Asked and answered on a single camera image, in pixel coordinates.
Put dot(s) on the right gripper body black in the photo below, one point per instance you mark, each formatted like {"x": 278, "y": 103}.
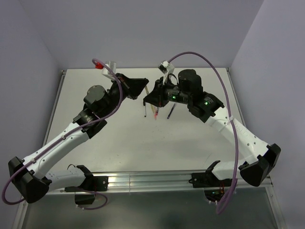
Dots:
{"x": 173, "y": 93}

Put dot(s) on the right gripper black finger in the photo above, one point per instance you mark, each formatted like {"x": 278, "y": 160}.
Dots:
{"x": 158, "y": 88}
{"x": 155, "y": 100}

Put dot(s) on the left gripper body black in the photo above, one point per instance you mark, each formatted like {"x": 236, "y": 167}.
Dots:
{"x": 115, "y": 93}

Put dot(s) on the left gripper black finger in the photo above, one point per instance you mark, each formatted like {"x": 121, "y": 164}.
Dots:
{"x": 135, "y": 90}
{"x": 127, "y": 82}

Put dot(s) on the orange pen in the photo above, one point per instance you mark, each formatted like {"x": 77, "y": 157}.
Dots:
{"x": 155, "y": 116}

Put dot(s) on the yellow pen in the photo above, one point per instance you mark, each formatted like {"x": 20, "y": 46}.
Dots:
{"x": 148, "y": 100}

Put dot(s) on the white pen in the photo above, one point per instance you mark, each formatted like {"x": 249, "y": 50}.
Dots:
{"x": 145, "y": 109}

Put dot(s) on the purple pen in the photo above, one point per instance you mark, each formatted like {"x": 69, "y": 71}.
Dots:
{"x": 171, "y": 110}

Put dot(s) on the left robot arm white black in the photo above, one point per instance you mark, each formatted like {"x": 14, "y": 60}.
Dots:
{"x": 90, "y": 121}

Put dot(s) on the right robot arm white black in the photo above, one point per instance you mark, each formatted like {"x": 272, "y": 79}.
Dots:
{"x": 256, "y": 157}

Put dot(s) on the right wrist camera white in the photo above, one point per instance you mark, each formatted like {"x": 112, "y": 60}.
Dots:
{"x": 166, "y": 68}

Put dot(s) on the aluminium rail frame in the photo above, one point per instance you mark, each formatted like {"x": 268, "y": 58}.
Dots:
{"x": 143, "y": 181}

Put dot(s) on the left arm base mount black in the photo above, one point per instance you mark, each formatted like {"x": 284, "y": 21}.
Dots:
{"x": 93, "y": 188}

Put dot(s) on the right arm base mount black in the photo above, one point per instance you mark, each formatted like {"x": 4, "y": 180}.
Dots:
{"x": 214, "y": 189}

